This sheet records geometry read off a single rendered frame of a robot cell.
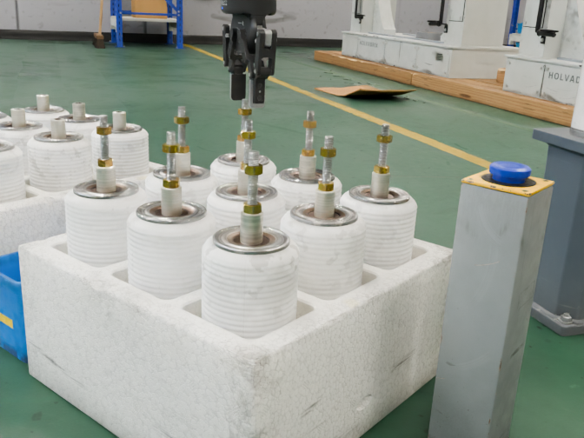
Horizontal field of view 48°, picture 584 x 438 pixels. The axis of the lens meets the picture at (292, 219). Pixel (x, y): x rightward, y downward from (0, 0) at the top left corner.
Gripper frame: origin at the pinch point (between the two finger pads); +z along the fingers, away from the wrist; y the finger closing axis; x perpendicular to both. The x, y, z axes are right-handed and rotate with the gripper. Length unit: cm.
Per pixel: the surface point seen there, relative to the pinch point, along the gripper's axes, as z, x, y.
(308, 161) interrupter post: 7.3, 4.2, 11.3
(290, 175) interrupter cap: 9.5, 2.4, 9.9
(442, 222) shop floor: 35, 62, -28
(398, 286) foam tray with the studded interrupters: 17.2, 5.9, 31.1
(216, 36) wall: 30, 214, -594
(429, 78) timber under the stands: 30, 221, -240
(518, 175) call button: 2.4, 11.8, 40.4
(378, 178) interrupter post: 7.3, 8.4, 21.7
